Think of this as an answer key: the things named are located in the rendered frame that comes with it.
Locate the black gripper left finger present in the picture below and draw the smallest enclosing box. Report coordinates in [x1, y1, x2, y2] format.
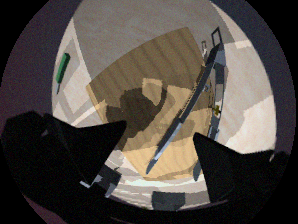
[44, 113, 126, 186]

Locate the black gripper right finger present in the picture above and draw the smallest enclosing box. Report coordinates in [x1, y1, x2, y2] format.
[193, 132, 275, 204]

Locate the light brown wooden board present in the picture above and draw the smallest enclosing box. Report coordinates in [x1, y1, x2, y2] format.
[85, 27, 216, 181]

